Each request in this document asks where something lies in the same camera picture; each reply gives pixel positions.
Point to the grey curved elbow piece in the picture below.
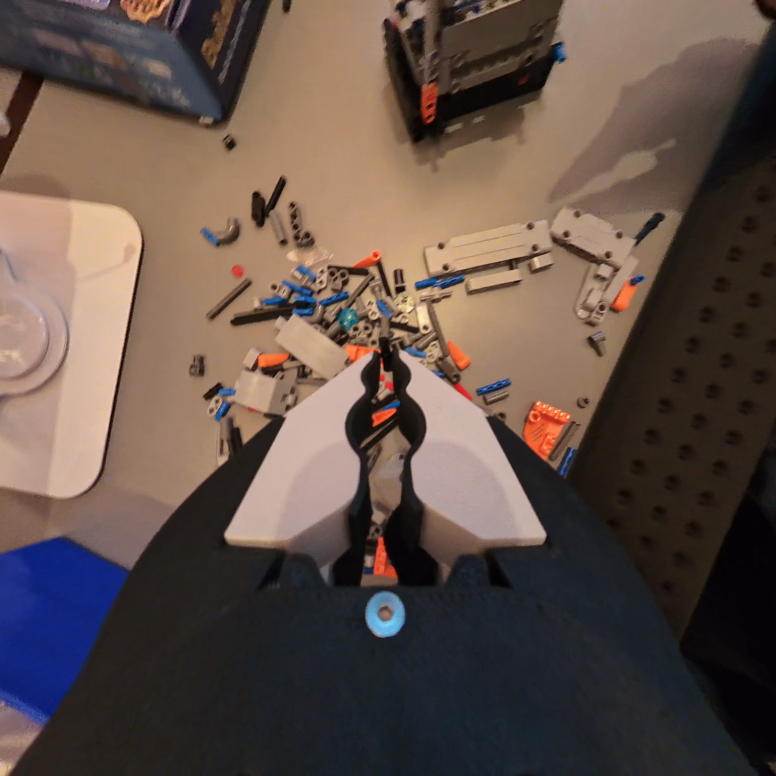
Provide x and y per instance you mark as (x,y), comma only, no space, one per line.
(222,230)

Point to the blue plastic bin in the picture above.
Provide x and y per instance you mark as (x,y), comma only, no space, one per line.
(55,631)

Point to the black axle with connector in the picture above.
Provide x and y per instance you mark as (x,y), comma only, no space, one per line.
(269,204)

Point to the pile of small building parts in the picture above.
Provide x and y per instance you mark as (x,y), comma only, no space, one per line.
(327,321)

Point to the large orange wedge piece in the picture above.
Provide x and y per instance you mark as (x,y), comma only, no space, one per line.
(549,431)

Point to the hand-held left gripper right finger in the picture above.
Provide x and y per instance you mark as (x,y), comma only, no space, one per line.
(479,485)

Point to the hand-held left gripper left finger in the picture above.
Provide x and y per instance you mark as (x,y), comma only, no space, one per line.
(297,485)

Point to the small orange block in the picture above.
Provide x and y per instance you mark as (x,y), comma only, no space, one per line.
(627,294)

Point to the orange gear frame assembly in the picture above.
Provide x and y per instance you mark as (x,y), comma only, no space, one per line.
(473,67)

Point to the grey long bar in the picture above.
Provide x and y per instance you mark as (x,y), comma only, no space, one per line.
(485,249)

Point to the black connector pin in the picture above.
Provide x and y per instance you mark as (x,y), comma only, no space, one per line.
(648,227)

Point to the black studded panel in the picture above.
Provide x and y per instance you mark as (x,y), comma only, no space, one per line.
(703,388)

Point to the blue robot kit box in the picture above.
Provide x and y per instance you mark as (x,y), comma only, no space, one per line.
(133,49)

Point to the white book stand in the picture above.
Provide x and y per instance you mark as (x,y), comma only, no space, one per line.
(61,352)

